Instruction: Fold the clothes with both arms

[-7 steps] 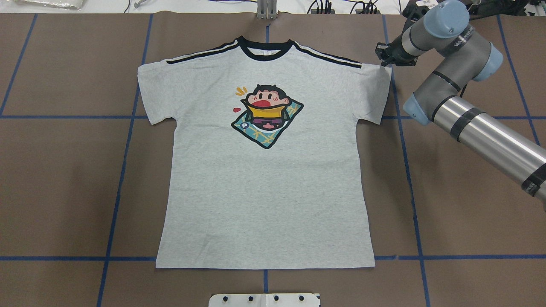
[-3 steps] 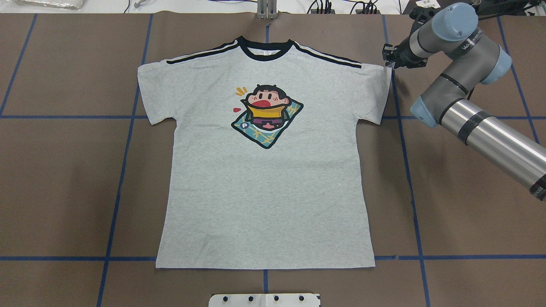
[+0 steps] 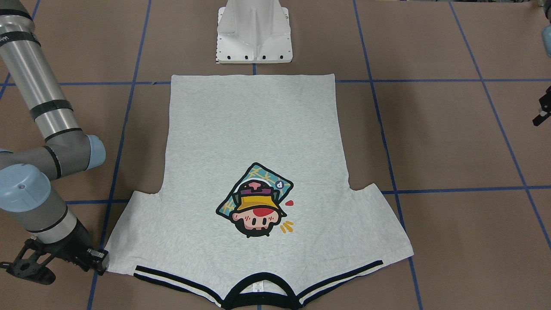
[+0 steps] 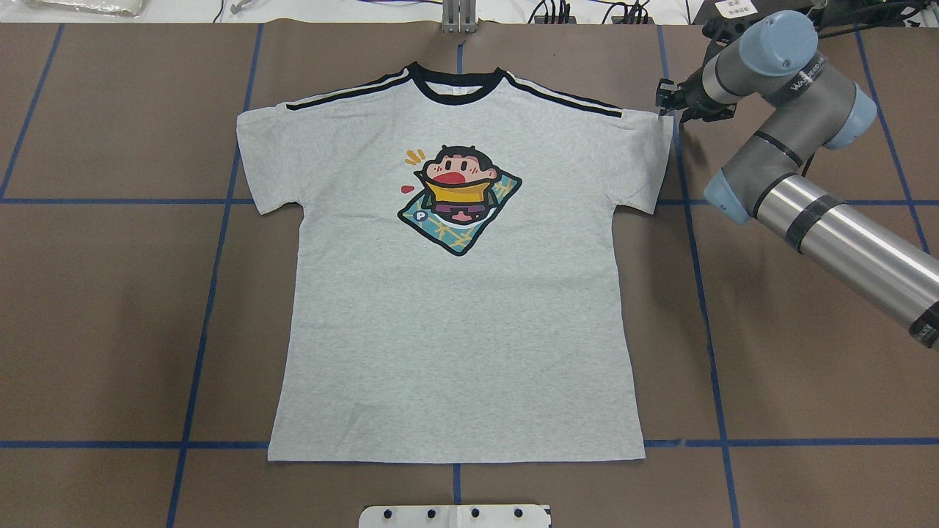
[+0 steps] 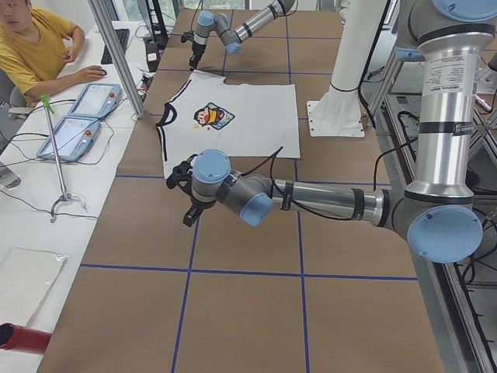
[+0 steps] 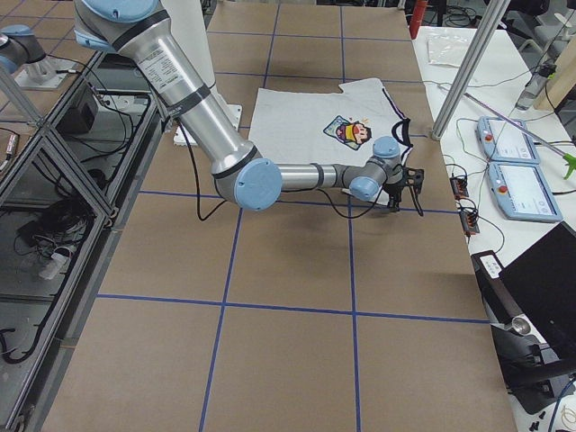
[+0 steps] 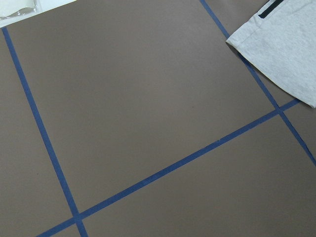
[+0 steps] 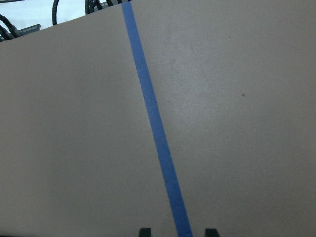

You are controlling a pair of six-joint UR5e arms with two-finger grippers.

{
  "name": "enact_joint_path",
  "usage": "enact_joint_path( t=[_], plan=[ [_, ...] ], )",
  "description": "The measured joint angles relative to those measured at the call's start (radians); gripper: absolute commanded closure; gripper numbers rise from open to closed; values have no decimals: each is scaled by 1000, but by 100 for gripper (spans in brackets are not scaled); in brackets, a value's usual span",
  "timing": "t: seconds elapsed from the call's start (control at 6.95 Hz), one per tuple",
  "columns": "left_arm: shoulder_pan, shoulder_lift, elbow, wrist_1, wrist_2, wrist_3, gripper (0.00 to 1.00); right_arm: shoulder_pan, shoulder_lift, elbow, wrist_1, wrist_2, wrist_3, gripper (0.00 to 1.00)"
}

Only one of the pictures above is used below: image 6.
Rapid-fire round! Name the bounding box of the red fire extinguisher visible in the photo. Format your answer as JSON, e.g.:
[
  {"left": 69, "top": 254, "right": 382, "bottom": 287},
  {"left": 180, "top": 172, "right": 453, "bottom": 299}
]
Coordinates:
[{"left": 409, "top": 0, "right": 428, "bottom": 40}]

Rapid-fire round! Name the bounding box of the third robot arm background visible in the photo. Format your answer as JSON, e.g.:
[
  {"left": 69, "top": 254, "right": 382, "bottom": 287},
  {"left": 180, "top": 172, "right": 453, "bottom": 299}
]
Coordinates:
[{"left": 1, "top": 24, "right": 46, "bottom": 74}]

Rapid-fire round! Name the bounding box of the grey cartoon print t-shirt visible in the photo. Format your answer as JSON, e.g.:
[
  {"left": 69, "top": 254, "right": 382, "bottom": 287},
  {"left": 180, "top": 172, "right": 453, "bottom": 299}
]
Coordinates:
[{"left": 249, "top": 78, "right": 411, "bottom": 201}]

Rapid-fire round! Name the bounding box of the green handled reach tool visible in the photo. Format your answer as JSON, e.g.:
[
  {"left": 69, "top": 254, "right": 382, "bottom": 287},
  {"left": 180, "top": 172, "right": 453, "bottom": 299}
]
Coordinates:
[{"left": 463, "top": 92, "right": 575, "bottom": 180}]

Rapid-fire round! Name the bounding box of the clear water bottle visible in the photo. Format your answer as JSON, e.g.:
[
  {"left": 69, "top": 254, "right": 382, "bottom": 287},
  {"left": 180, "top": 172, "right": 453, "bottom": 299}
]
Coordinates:
[{"left": 515, "top": 62, "right": 556, "bottom": 111}]

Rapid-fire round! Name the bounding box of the upper orange relay module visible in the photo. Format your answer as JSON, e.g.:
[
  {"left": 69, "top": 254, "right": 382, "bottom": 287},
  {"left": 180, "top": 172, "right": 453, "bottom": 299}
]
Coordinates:
[{"left": 449, "top": 176, "right": 469, "bottom": 200}]

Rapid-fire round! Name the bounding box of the black laptop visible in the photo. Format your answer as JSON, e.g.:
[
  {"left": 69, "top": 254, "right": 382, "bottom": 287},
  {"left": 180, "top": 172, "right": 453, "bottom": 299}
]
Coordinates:
[{"left": 499, "top": 221, "right": 575, "bottom": 358}]

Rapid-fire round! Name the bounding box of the lower teach pendant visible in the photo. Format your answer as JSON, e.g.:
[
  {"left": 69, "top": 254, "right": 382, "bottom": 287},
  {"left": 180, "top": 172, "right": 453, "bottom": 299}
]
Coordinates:
[{"left": 488, "top": 161, "right": 563, "bottom": 223}]

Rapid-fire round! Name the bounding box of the aluminium frame post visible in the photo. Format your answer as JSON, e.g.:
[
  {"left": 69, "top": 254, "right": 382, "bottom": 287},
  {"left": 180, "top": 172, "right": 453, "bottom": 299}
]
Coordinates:
[{"left": 431, "top": 0, "right": 510, "bottom": 140}]

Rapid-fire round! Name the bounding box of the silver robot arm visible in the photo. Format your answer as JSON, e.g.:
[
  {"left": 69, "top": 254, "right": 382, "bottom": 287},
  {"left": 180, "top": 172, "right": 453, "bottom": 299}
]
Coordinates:
[{"left": 74, "top": 1, "right": 424, "bottom": 211}]

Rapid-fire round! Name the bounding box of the black power adapter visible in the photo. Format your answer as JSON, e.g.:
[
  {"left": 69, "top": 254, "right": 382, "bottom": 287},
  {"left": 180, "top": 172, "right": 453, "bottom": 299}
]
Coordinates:
[{"left": 56, "top": 92, "right": 98, "bottom": 134}]

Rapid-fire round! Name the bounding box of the upper teach pendant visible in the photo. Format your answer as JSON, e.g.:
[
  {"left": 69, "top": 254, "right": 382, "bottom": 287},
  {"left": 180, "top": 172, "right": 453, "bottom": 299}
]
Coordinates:
[{"left": 476, "top": 116, "right": 540, "bottom": 165}]

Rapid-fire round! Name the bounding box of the clear plastic bag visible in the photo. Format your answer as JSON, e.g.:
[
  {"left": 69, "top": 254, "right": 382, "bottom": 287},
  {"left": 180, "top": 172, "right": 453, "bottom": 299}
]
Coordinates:
[{"left": 427, "top": 34, "right": 470, "bottom": 68}]

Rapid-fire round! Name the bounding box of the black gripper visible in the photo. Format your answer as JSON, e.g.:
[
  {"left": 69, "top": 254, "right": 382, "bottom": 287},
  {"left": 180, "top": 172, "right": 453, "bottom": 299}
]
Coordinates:
[{"left": 385, "top": 166, "right": 424, "bottom": 217}]

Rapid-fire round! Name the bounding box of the orange relay module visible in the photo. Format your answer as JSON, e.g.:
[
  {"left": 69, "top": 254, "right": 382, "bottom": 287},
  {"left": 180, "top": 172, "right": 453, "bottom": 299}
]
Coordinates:
[
  {"left": 459, "top": 208, "right": 480, "bottom": 237},
  {"left": 449, "top": 176, "right": 469, "bottom": 200}
]

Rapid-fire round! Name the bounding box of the lower orange relay module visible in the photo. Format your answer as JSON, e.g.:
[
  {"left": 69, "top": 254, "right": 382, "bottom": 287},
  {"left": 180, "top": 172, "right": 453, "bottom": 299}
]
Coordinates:
[{"left": 459, "top": 208, "right": 480, "bottom": 237}]

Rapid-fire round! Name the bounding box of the aluminium frame rack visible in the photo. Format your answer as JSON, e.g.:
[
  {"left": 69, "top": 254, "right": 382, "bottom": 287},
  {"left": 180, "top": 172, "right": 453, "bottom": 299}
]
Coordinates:
[{"left": 1, "top": 53, "right": 162, "bottom": 431}]

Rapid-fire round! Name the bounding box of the teach pendant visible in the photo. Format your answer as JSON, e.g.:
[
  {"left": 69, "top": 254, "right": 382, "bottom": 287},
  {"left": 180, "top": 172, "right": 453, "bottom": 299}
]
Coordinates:
[
  {"left": 476, "top": 116, "right": 540, "bottom": 165},
  {"left": 488, "top": 161, "right": 563, "bottom": 223}
]

